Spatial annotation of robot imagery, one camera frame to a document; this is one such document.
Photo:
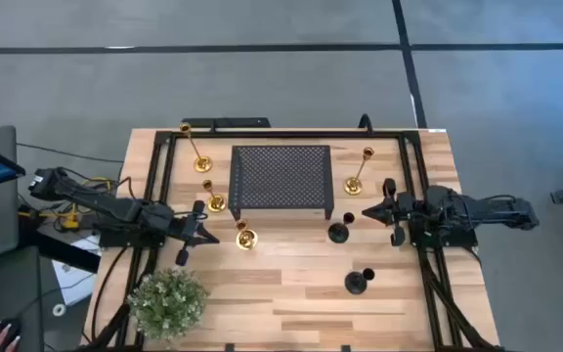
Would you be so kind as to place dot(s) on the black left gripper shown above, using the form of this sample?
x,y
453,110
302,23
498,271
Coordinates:
x,y
186,230

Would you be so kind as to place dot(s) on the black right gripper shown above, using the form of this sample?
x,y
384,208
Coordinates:
x,y
402,212

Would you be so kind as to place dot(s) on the tall gold candlestick holder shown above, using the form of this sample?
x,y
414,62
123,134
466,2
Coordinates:
x,y
203,163
353,186

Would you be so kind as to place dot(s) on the black candlestick holder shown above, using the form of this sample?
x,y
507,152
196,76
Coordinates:
x,y
338,233
356,283

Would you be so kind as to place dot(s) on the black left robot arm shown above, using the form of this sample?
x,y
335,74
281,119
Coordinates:
x,y
115,207

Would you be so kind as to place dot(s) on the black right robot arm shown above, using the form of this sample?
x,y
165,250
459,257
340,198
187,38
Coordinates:
x,y
496,212

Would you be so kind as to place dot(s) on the short gold candlestick holder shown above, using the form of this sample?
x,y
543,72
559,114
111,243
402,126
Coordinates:
x,y
246,239
216,202

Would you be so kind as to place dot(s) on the artificial green potted plant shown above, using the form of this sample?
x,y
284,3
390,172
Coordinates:
x,y
166,303

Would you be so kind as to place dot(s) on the black perforated metal shelf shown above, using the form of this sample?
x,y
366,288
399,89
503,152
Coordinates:
x,y
281,176

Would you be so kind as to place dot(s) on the yellow power plug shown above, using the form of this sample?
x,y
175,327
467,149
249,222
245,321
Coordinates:
x,y
71,220

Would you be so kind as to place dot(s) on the white paper sheet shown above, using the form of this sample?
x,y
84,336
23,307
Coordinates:
x,y
73,283

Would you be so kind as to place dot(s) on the white tape roll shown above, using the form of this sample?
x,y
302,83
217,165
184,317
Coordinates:
x,y
55,309

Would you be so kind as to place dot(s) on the dark grey desk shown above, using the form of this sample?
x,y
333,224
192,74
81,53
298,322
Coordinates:
x,y
12,283

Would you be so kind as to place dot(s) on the black computer mouse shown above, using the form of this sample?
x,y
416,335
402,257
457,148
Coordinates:
x,y
13,326

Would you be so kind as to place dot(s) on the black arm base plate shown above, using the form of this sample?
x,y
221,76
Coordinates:
x,y
115,239
457,239

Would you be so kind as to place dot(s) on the black mount bracket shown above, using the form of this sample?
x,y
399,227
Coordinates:
x,y
228,122

